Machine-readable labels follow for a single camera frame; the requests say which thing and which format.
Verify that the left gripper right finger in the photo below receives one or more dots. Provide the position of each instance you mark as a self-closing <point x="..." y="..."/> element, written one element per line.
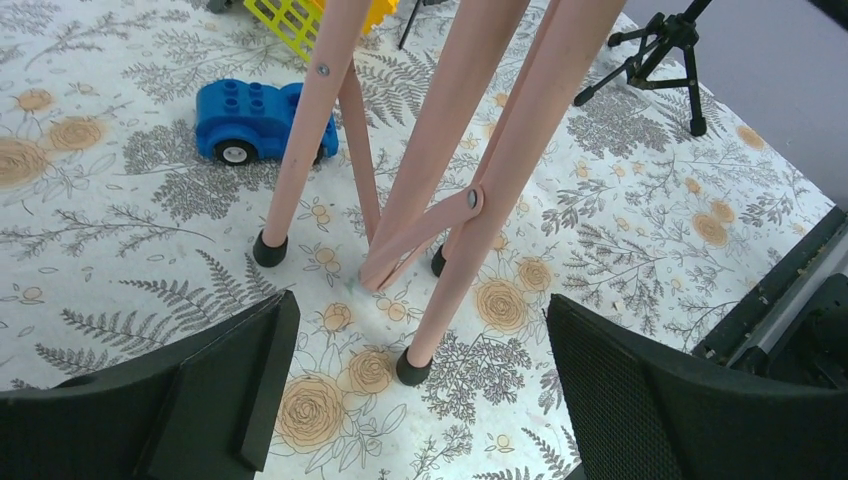
<point x="642" y="410"/>

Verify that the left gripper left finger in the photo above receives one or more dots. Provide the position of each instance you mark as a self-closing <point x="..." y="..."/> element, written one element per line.
<point x="203" y="407"/>

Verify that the yellow toy block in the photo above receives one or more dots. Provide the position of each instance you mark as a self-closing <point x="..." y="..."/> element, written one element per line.
<point x="348" y="18"/>

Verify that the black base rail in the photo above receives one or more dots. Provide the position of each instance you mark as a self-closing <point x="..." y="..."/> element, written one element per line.
<point x="792" y="325"/>

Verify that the green toy grid piece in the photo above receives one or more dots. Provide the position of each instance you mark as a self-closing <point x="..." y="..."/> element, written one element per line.
<point x="294" y="22"/>

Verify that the blue toy car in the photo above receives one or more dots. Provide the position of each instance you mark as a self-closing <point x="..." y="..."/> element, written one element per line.
<point x="238" y="122"/>

